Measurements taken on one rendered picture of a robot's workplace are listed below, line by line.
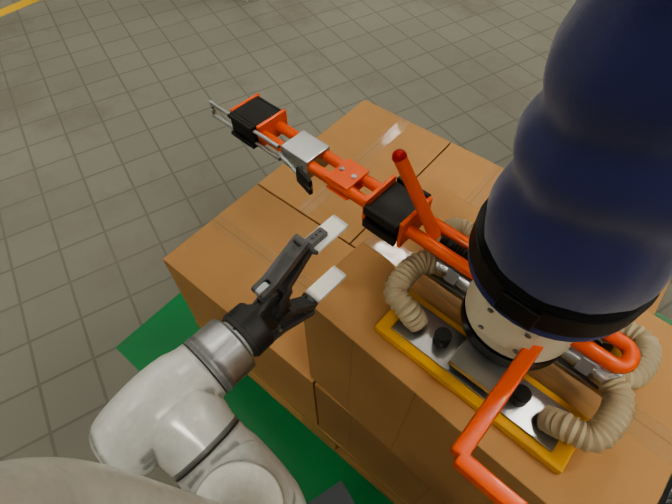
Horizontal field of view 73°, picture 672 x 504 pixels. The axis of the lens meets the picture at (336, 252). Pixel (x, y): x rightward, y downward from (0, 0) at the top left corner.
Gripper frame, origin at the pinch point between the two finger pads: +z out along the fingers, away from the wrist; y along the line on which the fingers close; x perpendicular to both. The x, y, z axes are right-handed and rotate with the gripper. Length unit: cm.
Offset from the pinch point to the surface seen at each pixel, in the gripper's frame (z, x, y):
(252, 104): 14.0, -35.3, -2.3
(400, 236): 9.3, 5.7, -0.2
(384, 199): 12.6, -0.5, -1.7
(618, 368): 10.9, 40.8, -0.8
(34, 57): 38, -299, 108
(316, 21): 193, -196, 107
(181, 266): -7, -55, 53
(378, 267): 9.4, 2.2, 12.7
